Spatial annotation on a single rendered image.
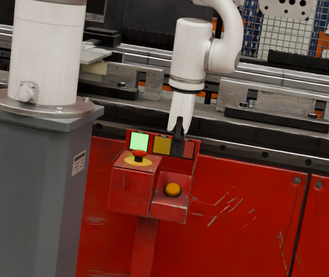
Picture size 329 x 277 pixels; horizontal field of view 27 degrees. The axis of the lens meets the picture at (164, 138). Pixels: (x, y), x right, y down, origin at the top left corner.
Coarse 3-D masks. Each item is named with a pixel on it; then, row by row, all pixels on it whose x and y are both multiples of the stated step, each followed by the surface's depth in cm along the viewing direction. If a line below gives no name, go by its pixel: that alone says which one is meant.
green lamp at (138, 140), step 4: (132, 132) 183; (132, 136) 183; (136, 136) 183; (140, 136) 183; (144, 136) 183; (132, 140) 183; (136, 140) 183; (140, 140) 183; (144, 140) 183; (132, 144) 184; (136, 144) 183; (140, 144) 183; (144, 144) 183; (132, 148) 184; (136, 148) 184; (140, 148) 184; (144, 148) 183
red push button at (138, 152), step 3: (132, 150) 176; (135, 150) 175; (138, 150) 175; (141, 150) 175; (132, 153) 174; (135, 153) 174; (138, 153) 173; (141, 153) 174; (144, 153) 174; (135, 156) 175; (138, 156) 174; (141, 156) 174; (144, 156) 174; (135, 159) 175; (138, 159) 175; (141, 159) 175
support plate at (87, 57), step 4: (92, 48) 208; (84, 52) 197; (88, 52) 198; (92, 52) 199; (96, 52) 200; (100, 52) 202; (104, 52) 203; (108, 52) 204; (84, 56) 189; (88, 56) 190; (92, 56) 192; (96, 56) 193; (100, 56) 194; (104, 56) 199; (80, 60) 182; (84, 60) 182; (88, 60) 182; (92, 60) 186; (96, 60) 190; (88, 64) 182
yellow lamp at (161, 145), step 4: (156, 136) 182; (156, 140) 182; (160, 140) 182; (164, 140) 182; (168, 140) 182; (156, 144) 183; (160, 144) 183; (164, 144) 182; (168, 144) 182; (156, 148) 183; (160, 148) 183; (164, 148) 183; (168, 148) 183; (156, 152) 183; (160, 152) 183; (164, 152) 183; (168, 152) 183
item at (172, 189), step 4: (168, 184) 177; (172, 184) 177; (176, 184) 177; (168, 188) 176; (172, 188) 176; (176, 188) 176; (168, 192) 175; (172, 192) 175; (176, 192) 175; (172, 196) 176
